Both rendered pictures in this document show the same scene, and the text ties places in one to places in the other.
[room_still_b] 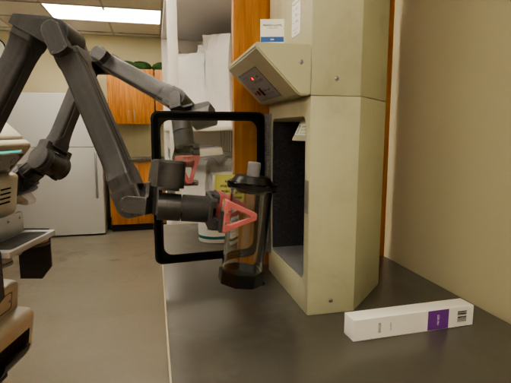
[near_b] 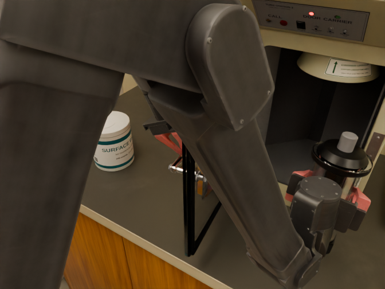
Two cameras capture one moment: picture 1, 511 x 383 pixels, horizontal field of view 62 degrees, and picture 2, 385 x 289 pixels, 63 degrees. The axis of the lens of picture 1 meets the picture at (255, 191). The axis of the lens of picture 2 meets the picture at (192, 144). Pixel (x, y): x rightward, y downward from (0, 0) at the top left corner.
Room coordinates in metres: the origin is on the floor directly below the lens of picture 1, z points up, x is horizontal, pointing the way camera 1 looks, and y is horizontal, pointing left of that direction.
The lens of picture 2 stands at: (0.79, 0.54, 1.59)
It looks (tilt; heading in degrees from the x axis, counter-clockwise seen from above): 36 degrees down; 315
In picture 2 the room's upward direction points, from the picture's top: straight up
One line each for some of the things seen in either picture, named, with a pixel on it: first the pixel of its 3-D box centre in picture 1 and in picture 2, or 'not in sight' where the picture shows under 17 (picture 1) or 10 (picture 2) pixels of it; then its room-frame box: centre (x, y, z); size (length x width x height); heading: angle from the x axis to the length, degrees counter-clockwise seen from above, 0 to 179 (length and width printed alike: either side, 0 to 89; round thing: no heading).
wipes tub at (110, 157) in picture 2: not in sight; (111, 140); (1.55, 0.15, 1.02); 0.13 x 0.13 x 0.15
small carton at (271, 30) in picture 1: (271, 36); not in sight; (0.95, -0.04, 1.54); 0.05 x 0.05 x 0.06; 88
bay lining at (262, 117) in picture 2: (332, 189); (317, 107); (1.06, -0.20, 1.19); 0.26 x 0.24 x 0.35; 13
